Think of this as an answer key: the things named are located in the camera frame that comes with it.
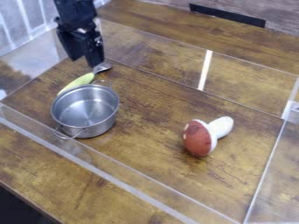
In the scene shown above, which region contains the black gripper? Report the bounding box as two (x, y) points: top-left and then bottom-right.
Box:
(54, 0), (104, 67)

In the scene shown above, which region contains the green handled metal spoon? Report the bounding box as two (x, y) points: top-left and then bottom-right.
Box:
(58, 62), (112, 95)

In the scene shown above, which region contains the stainless steel pot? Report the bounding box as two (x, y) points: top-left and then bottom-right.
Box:
(51, 80), (119, 140)

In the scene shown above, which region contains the black bar on table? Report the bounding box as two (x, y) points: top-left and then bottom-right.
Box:
(190, 3), (267, 28)

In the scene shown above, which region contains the red plush mushroom toy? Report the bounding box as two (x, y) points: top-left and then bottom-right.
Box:
(182, 116), (234, 157)

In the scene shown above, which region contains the clear acrylic enclosure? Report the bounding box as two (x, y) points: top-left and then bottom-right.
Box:
(0, 21), (299, 224)

